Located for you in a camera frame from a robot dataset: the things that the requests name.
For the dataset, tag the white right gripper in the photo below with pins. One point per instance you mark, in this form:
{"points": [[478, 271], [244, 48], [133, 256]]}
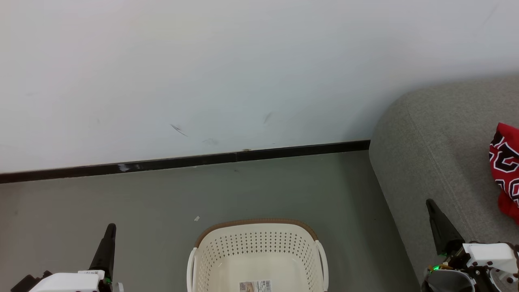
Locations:
{"points": [[490, 257]]}

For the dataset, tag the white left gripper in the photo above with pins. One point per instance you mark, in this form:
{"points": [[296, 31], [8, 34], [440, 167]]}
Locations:
{"points": [[69, 283]]}

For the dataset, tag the red jersey with black print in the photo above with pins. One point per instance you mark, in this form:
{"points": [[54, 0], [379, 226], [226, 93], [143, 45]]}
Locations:
{"points": [[507, 162]]}

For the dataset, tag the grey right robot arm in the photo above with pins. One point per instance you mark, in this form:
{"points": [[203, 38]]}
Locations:
{"points": [[450, 282]]}

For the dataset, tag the grey fabric sofa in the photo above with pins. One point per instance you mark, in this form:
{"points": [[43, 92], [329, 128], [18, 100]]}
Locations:
{"points": [[446, 162]]}

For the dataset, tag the barcode sticker label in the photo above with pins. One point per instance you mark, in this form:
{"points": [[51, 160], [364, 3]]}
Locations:
{"points": [[255, 286]]}

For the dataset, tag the cream perforated laundry basket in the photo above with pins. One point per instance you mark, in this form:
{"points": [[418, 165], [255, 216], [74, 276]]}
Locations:
{"points": [[259, 247]]}

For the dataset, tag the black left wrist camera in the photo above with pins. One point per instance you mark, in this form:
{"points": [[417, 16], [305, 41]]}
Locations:
{"points": [[30, 282]]}

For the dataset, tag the black wall baseboard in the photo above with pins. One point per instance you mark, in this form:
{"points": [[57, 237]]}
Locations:
{"points": [[162, 164]]}

